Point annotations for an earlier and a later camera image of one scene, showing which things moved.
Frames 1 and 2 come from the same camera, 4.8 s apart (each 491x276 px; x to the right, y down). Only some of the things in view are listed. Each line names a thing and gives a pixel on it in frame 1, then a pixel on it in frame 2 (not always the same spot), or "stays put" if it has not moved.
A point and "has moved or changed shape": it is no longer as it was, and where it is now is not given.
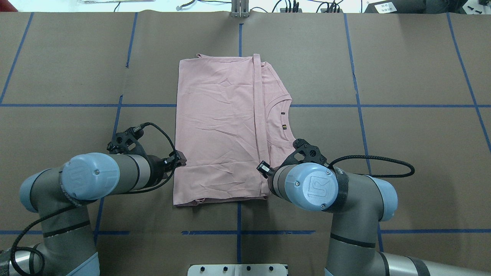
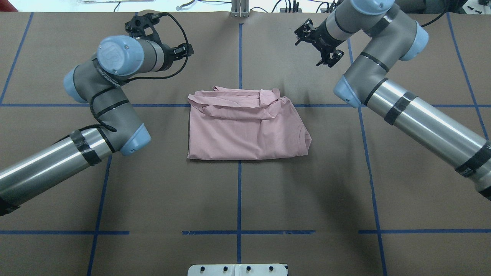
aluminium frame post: [239, 9] stays put
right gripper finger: [263, 167] -> [323, 39]
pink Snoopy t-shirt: [233, 128] has moved or changed shape
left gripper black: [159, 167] -> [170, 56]
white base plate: [238, 270] stays put
